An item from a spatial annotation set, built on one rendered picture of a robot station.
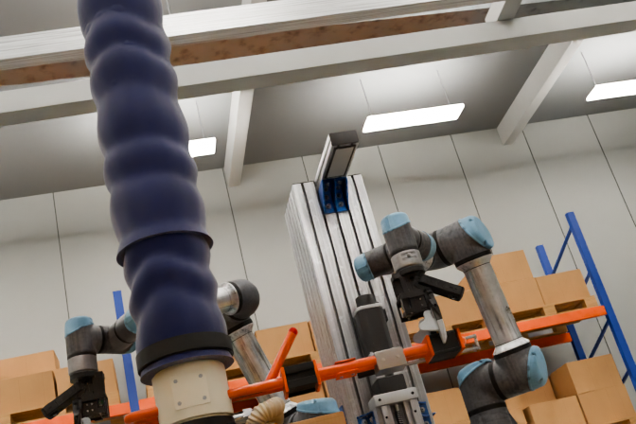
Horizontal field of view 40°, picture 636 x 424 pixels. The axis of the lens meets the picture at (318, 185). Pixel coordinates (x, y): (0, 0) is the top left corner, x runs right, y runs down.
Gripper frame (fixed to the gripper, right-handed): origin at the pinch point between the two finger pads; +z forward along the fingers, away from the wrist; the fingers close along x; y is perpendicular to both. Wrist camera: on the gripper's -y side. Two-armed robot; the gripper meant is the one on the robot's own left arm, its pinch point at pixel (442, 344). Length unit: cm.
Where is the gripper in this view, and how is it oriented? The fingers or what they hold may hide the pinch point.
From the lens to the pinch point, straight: 216.8
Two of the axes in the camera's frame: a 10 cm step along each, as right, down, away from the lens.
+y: -9.7, 1.9, -1.6
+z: 2.4, 8.7, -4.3
